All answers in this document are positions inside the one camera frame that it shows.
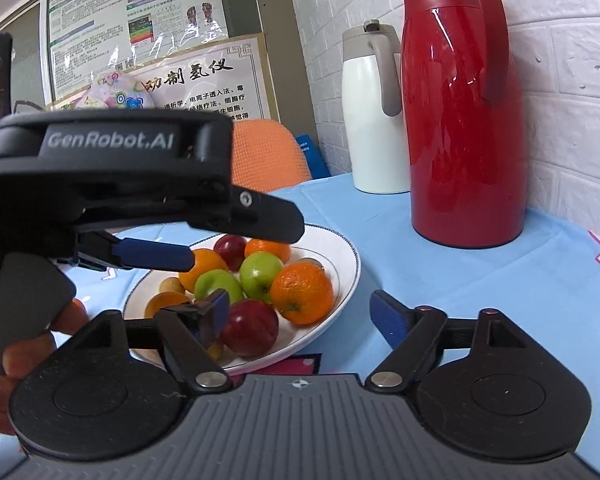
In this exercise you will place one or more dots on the white plate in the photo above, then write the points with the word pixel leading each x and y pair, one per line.
pixel 332 255

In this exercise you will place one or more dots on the floral cloth bundle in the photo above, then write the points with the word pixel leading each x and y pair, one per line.
pixel 115 92

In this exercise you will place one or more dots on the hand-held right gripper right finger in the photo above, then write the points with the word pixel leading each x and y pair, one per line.
pixel 387 315

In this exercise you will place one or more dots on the green jujube fruit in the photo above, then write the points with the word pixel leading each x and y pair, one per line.
pixel 218 285
pixel 261 275

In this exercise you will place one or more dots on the blue printed tablecloth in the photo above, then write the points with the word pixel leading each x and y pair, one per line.
pixel 480 285

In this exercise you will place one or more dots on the orange chair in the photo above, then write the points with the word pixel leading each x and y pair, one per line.
pixel 265 160

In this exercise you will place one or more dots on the red plum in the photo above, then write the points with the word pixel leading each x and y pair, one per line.
pixel 248 327
pixel 230 251

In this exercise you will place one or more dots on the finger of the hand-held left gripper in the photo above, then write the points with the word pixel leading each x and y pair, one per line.
pixel 260 220
pixel 155 255

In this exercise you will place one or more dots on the white thermos flask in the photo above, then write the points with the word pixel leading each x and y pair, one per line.
pixel 370 125

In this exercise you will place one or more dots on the round orange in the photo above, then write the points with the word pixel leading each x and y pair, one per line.
pixel 207 267

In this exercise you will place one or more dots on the framed calligraphy poster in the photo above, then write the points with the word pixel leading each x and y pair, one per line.
pixel 205 80

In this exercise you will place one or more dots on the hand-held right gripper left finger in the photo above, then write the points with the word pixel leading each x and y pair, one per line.
pixel 220 310

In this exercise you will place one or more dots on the red thermos flask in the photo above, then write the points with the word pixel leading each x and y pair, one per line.
pixel 460 135

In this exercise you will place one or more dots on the wall poster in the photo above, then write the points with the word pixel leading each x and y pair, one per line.
pixel 130 15

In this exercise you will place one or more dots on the oval smooth orange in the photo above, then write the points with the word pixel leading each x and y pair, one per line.
pixel 166 304

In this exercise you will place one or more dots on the brown longan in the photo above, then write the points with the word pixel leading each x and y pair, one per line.
pixel 172 285
pixel 310 262

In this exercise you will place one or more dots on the person's left hand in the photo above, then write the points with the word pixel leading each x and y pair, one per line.
pixel 27 355

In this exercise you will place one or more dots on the blue box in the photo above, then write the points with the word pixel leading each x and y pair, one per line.
pixel 310 152

